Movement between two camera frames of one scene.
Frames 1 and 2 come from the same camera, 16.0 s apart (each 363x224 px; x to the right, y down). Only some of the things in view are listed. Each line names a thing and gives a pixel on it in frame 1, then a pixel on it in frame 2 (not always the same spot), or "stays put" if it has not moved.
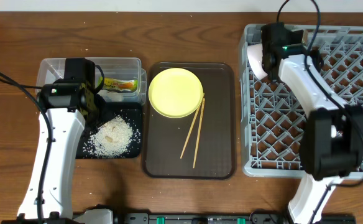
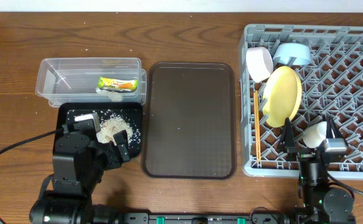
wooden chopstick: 191,130 -> 255,98
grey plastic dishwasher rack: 271,112 stays put
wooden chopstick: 203,102 -> 257,107
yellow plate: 175,93 -> 281,96
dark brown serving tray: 165,138 stays put
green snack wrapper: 122,84 stays put
